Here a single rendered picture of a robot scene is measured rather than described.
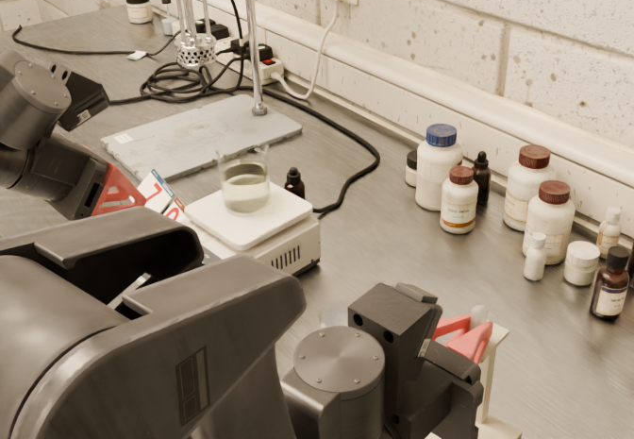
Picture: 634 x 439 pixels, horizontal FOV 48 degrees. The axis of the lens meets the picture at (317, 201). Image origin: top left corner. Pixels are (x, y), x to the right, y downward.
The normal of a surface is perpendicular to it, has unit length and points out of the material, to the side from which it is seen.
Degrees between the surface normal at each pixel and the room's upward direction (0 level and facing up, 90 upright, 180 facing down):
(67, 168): 89
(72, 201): 50
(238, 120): 0
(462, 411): 90
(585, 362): 0
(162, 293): 16
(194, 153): 0
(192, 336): 90
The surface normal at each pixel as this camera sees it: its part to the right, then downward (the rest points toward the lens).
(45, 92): 0.71, -0.61
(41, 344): -0.17, -0.74
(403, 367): 0.73, 0.33
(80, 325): 0.10, -0.92
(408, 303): -0.04, -0.85
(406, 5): -0.80, 0.34
